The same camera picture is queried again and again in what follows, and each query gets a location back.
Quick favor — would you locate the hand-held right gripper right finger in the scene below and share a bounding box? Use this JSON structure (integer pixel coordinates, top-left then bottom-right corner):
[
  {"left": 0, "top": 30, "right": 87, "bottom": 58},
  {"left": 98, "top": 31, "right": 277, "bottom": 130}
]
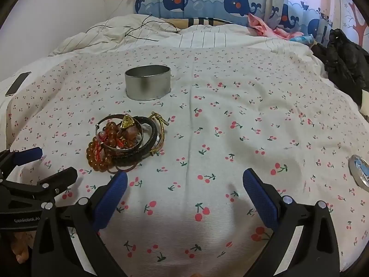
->
[{"left": 242, "top": 168, "right": 341, "bottom": 277}]

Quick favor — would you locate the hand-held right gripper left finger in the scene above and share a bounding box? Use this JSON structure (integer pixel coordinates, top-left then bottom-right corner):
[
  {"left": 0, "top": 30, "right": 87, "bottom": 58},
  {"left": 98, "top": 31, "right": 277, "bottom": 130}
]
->
[{"left": 31, "top": 172, "right": 129, "bottom": 277}]

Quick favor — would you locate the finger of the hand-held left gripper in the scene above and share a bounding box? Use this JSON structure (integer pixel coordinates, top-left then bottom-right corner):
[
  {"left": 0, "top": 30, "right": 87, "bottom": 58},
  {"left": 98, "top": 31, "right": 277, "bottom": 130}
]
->
[
  {"left": 0, "top": 147, "right": 43, "bottom": 176},
  {"left": 0, "top": 167, "right": 79, "bottom": 210}
]

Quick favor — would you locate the amber bead bracelet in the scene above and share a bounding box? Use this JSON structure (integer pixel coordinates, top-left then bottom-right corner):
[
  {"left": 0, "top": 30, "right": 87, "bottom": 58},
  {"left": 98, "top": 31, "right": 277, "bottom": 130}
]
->
[{"left": 86, "top": 121, "right": 136, "bottom": 171}]

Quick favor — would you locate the black braided bracelet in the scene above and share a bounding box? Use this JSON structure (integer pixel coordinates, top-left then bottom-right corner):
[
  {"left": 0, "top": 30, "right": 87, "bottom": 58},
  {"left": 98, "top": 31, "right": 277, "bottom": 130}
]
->
[{"left": 111, "top": 116, "right": 160, "bottom": 162}]

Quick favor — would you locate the gold chain bracelet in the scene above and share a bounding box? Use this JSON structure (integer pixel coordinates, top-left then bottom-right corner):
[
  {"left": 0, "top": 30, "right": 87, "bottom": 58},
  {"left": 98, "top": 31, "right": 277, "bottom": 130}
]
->
[{"left": 148, "top": 111, "right": 169, "bottom": 155}]

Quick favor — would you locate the round silver tin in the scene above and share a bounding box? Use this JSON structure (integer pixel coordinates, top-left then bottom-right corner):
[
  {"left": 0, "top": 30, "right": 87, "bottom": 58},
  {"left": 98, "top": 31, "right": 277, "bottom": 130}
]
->
[{"left": 125, "top": 66, "right": 172, "bottom": 101}]

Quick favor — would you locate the person's left hand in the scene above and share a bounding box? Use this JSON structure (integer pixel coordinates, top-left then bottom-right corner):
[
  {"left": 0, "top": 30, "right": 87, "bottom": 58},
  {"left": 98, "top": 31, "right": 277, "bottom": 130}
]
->
[{"left": 10, "top": 232, "right": 33, "bottom": 263}]

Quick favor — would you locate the thin brown bangle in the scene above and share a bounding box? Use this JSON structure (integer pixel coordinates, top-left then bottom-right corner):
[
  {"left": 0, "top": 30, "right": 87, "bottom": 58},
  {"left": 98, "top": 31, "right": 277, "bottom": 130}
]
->
[{"left": 108, "top": 162, "right": 142, "bottom": 174}]

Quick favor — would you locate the black smartphone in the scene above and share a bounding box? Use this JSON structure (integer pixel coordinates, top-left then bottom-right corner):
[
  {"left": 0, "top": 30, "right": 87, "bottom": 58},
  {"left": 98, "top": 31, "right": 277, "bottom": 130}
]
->
[{"left": 5, "top": 72, "right": 32, "bottom": 97}]

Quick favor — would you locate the cherry-print bed sheet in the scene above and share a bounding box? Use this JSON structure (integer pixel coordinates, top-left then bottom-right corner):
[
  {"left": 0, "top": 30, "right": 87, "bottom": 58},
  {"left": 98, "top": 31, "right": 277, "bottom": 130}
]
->
[{"left": 0, "top": 45, "right": 369, "bottom": 277}]

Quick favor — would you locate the silver tin lid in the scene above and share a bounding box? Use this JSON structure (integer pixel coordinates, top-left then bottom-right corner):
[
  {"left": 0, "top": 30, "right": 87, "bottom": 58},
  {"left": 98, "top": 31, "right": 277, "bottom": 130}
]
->
[{"left": 348, "top": 154, "right": 369, "bottom": 192}]

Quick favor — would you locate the white striped duvet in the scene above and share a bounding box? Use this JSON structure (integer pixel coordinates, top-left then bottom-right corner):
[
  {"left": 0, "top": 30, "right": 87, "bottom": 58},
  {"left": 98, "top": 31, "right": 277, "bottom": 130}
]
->
[{"left": 48, "top": 14, "right": 315, "bottom": 58}]

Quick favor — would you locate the black jacket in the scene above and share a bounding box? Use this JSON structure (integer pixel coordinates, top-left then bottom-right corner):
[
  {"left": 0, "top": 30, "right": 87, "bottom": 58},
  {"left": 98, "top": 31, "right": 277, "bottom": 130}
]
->
[{"left": 311, "top": 28, "right": 369, "bottom": 104}]

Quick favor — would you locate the pink cloth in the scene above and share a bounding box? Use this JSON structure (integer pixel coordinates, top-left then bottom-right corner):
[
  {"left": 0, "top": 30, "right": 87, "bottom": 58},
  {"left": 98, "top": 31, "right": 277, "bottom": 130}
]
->
[{"left": 247, "top": 13, "right": 302, "bottom": 39}]

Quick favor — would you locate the blue whale-print curtain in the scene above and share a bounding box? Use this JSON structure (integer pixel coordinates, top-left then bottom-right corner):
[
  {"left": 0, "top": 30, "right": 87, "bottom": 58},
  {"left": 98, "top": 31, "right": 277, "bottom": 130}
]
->
[{"left": 134, "top": 0, "right": 335, "bottom": 39}]

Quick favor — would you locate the pink tree-print curtain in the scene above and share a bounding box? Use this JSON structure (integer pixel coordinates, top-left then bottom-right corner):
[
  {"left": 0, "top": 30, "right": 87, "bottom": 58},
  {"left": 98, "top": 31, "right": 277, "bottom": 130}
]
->
[{"left": 300, "top": 0, "right": 369, "bottom": 47}]

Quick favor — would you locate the thin black cable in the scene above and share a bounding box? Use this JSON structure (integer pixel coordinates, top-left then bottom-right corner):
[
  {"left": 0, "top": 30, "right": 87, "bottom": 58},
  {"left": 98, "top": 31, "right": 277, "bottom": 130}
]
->
[{"left": 86, "top": 14, "right": 179, "bottom": 42}]

